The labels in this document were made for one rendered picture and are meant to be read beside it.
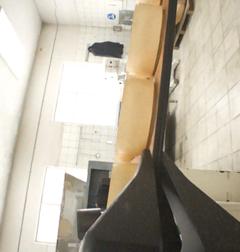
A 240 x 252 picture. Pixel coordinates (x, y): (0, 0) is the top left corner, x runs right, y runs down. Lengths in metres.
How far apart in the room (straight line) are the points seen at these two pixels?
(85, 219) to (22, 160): 4.58
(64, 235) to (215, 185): 0.96
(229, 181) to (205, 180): 0.15
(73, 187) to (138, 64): 1.45
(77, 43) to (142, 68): 5.79
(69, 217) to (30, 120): 3.89
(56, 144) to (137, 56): 4.88
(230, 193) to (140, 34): 1.57
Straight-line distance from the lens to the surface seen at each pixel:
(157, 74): 0.16
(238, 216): 0.93
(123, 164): 0.15
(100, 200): 0.55
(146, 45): 0.16
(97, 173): 1.61
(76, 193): 1.59
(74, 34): 6.12
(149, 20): 0.17
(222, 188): 1.67
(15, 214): 5.10
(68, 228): 1.61
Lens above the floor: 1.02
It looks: level
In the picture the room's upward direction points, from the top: 85 degrees counter-clockwise
